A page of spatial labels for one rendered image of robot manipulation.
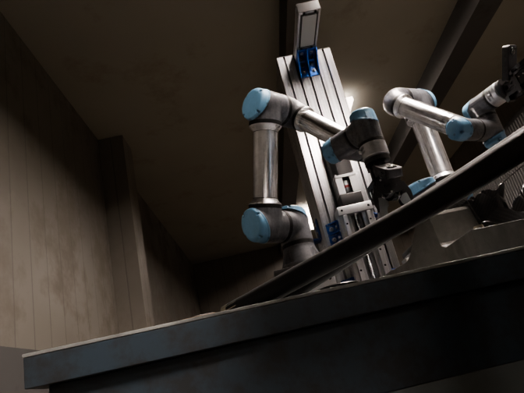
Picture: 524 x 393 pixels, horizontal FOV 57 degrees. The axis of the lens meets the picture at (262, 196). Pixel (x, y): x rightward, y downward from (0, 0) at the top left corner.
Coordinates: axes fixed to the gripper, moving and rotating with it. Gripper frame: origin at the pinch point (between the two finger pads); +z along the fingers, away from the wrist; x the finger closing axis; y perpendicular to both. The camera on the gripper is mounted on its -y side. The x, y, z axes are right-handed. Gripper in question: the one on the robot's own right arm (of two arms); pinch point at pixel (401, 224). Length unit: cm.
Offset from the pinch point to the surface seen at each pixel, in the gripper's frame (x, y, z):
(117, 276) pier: 138, 290, -77
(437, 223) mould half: 7.5, -35.5, 9.9
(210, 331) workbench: 50, -61, 23
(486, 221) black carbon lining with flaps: -1.0, -36.7, 11.6
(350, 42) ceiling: -89, 206, -209
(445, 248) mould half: 8.5, -37.5, 15.0
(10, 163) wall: 151, 125, -109
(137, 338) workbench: 58, -61, 22
